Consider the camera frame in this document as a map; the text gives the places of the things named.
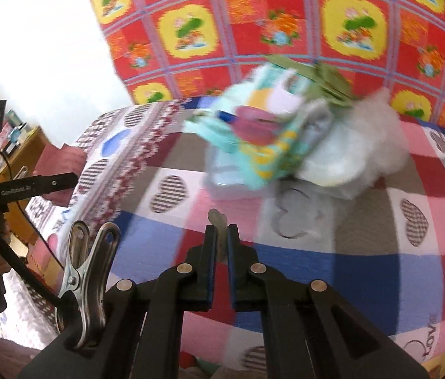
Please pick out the pink cloth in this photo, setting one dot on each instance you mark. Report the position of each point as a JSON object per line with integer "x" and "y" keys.
{"x": 64, "y": 158}

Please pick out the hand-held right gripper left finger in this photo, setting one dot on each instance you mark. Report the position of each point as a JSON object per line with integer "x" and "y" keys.
{"x": 211, "y": 276}

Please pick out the red floral wall cloth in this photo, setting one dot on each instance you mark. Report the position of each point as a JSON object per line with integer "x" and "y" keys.
{"x": 246, "y": 15}

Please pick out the pale wet wipes pack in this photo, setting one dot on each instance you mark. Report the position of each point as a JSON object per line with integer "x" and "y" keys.
{"x": 224, "y": 169}

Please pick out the heart patterned bed sheet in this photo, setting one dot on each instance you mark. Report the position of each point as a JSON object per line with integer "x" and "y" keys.
{"x": 325, "y": 252}

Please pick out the olive green paper strip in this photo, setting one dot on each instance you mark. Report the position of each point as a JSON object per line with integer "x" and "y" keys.
{"x": 325, "y": 83}

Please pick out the small beige object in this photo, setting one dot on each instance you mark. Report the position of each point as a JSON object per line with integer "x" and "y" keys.
{"x": 217, "y": 221}

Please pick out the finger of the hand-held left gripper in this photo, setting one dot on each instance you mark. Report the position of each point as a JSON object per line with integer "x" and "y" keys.
{"x": 55, "y": 184}

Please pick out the teal yellow plastic bag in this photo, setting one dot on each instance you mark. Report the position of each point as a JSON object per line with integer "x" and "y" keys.
{"x": 258, "y": 134}

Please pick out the white plastic bag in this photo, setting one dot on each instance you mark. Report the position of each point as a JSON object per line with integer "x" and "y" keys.
{"x": 356, "y": 154}

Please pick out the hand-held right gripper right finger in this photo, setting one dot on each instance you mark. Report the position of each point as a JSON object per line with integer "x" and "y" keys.
{"x": 232, "y": 280}

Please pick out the steel spring clamp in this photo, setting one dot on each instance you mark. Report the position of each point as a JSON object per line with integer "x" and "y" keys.
{"x": 84, "y": 276}

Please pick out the wooden desk with shelves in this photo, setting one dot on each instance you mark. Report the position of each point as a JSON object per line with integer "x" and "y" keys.
{"x": 33, "y": 142}

